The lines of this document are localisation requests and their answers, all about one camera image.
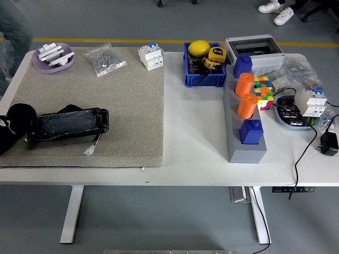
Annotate yellow black tape measure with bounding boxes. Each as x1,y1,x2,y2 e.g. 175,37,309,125
202,57,222,71

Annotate black glossy panel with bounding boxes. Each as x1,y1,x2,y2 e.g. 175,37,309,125
25,104,110,144

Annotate white circuit breaker blue switch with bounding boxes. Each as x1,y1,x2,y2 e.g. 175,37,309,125
138,41,164,71
293,87,328,117

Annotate black chips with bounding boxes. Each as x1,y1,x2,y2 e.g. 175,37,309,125
279,97,311,125

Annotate light blue oval tray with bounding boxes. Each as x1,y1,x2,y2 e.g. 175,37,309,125
273,95,323,131

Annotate grey metal box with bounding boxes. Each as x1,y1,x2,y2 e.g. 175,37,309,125
229,186,252,204

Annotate yellow round tape measure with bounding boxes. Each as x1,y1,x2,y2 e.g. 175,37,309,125
208,47,228,64

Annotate black rag with white print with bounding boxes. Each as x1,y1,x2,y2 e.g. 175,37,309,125
0,103,38,156

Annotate black adapter cord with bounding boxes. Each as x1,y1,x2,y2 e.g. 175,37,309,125
324,114,339,133

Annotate black table control panel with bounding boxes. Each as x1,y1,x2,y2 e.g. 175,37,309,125
272,186,316,193

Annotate black chair base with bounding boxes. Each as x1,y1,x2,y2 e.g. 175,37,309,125
301,0,339,22

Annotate orange cylinder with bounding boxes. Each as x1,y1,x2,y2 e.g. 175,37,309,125
234,72,255,98
237,93,258,119

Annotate blue plastic bin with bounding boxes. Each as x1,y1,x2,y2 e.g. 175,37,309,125
183,41,227,88

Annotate small clear bag white label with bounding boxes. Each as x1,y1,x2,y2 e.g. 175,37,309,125
270,76,292,92

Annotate panel wire with white plug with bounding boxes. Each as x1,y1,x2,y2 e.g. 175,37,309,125
84,133,103,156

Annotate white sneaker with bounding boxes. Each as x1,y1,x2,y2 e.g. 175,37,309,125
273,7,295,26
258,0,282,14

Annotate white table leg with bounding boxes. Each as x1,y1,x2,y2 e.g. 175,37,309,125
59,185,85,244
251,186,272,245

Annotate blue block with knob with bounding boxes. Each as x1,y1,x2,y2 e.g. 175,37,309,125
233,55,253,79
239,119,264,145

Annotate grey electrical enclosure box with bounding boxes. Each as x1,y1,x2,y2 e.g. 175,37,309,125
225,34,286,77

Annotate yellow round ball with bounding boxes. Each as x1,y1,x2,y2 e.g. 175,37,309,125
188,40,212,58

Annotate multicolour puzzle cube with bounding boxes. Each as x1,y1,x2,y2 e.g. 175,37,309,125
253,76,275,111

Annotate purple oval tray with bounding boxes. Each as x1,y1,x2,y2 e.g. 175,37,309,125
31,42,75,74

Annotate black power adapter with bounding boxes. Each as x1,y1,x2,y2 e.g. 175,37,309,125
317,131,339,157

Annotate white plastic clip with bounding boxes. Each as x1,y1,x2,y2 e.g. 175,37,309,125
39,49,66,62
47,52,75,67
39,42,62,58

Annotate person's leg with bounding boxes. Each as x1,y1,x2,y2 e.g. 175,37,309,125
278,0,328,13

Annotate clear bag of parts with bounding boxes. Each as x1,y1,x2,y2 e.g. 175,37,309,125
316,102,339,134
280,57,318,89

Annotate grey-brown table mat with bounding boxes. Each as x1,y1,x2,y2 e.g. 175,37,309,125
0,47,165,168

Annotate grey shape holder base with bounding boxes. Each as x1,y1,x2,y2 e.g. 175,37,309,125
222,76,267,164

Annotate dark small parts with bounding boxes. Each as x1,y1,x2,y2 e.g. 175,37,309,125
189,56,204,75

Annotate black cable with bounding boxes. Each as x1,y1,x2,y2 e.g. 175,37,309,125
272,88,318,201
248,186,271,254

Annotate clear bag of screws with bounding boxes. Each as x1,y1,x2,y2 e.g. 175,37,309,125
81,42,127,78

